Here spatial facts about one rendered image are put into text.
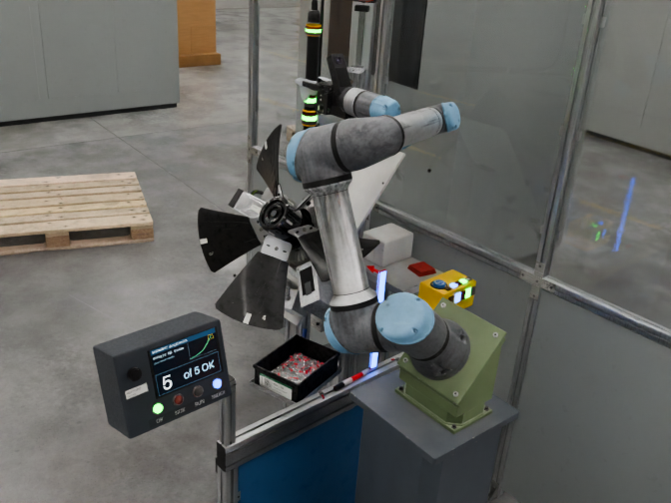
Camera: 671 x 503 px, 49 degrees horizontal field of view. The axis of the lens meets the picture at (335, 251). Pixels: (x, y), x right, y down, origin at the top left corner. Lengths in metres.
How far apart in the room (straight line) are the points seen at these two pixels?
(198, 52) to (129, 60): 2.68
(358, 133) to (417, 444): 0.73
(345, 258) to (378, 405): 0.40
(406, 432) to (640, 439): 1.07
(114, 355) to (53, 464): 1.74
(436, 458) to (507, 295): 1.12
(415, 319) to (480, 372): 0.24
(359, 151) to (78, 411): 2.27
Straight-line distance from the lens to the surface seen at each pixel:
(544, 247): 2.58
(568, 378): 2.70
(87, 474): 3.20
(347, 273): 1.67
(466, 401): 1.78
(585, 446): 2.78
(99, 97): 7.91
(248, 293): 2.29
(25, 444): 3.41
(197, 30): 10.45
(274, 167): 2.46
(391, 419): 1.82
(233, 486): 2.03
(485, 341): 1.77
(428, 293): 2.27
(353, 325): 1.68
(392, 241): 2.80
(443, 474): 1.82
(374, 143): 1.60
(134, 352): 1.59
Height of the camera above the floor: 2.12
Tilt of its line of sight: 26 degrees down
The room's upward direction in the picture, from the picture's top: 4 degrees clockwise
